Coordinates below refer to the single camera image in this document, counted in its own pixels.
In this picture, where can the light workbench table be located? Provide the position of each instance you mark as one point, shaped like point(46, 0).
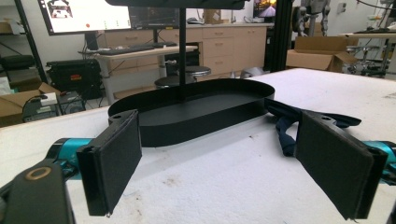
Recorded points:
point(370, 35)

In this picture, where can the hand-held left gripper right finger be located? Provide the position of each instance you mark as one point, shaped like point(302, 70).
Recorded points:
point(333, 161)

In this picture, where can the large open cardboard box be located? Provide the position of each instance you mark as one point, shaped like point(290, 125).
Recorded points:
point(314, 56)

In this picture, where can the black oval tray stand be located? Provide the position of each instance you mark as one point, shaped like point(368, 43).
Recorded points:
point(202, 126)

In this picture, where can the white-screen computer monitor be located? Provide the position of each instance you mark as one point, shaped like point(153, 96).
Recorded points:
point(90, 15)

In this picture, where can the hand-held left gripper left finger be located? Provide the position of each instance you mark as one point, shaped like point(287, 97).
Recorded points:
point(115, 161)

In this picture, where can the grey humanoid robot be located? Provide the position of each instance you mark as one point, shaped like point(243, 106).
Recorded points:
point(313, 15)

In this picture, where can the black slanted stand pole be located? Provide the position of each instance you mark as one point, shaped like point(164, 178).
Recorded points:
point(29, 40)

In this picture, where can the monitor with sunset picture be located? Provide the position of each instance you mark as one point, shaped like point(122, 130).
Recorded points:
point(265, 8)

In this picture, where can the light wooden desk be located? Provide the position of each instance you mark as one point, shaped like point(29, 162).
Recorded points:
point(146, 53)

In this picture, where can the beige drawer cabinet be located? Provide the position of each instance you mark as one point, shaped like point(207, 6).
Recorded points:
point(233, 46)

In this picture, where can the round black stool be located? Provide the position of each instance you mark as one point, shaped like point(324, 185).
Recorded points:
point(199, 71)
point(166, 82)

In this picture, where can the small brown cardboard box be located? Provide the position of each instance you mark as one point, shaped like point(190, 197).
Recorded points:
point(213, 15)

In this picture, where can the dark computer monitor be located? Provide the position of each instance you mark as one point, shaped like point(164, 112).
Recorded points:
point(154, 18)

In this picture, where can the dark blue cloth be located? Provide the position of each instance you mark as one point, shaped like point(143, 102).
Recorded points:
point(287, 143)

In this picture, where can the black keyboard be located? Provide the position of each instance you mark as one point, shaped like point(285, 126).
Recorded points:
point(124, 50)

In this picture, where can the black equipment case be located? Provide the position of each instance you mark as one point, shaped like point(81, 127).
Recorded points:
point(74, 77)

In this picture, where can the black metal post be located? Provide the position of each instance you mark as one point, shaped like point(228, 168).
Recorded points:
point(281, 34)

